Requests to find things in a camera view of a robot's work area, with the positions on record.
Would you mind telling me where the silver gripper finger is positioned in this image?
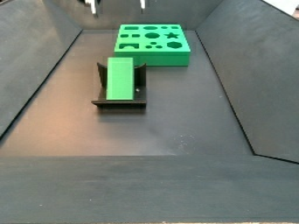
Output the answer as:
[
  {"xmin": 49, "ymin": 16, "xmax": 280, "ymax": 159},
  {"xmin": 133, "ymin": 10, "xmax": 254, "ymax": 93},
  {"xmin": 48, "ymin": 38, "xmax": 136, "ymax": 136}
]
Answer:
[
  {"xmin": 84, "ymin": 0, "xmax": 97, "ymax": 15},
  {"xmin": 140, "ymin": 0, "xmax": 145, "ymax": 9}
]

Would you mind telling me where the green arch block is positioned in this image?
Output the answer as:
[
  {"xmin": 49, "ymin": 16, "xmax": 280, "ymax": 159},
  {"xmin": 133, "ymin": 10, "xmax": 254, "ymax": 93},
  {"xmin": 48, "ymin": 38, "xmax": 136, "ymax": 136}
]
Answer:
[{"xmin": 107, "ymin": 57, "xmax": 135, "ymax": 101}]

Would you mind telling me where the green shape sorter board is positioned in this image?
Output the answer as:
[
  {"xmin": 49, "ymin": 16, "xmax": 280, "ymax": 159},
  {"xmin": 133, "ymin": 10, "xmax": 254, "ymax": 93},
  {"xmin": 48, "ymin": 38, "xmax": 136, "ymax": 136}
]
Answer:
[{"xmin": 115, "ymin": 24, "xmax": 191, "ymax": 67}]

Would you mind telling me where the black curved fixture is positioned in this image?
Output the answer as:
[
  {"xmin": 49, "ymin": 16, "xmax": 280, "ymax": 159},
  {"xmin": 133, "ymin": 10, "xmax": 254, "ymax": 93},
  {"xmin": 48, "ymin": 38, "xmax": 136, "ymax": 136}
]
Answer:
[{"xmin": 91, "ymin": 58, "xmax": 147, "ymax": 108}]

